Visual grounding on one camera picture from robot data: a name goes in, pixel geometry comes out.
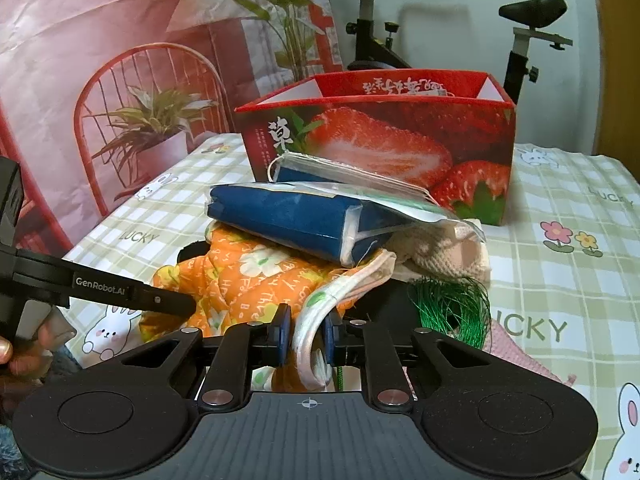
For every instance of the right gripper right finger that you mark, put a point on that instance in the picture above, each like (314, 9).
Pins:
(332, 337)

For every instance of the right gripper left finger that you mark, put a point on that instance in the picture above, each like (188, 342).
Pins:
(279, 332)

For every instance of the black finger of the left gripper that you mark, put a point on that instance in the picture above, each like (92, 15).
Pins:
(125, 292)

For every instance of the orange floral cloth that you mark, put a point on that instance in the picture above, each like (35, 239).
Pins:
(243, 278)

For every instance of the blue packaged bag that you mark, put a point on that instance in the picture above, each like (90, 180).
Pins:
(331, 210)

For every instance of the person left hand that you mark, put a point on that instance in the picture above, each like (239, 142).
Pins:
(22, 368)

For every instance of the cream knitted cloth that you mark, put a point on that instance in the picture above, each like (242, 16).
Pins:
(443, 249)

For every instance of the pink knitted item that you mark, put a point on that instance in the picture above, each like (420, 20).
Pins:
(499, 343)

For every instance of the pink printed backdrop cloth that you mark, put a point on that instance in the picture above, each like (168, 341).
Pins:
(98, 97)

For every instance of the red strawberry cardboard box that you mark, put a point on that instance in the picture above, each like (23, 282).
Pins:
(450, 132)

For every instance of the green checked tablecloth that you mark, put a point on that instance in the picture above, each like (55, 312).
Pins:
(564, 282)

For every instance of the wooden door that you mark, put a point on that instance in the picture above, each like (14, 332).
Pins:
(619, 121)

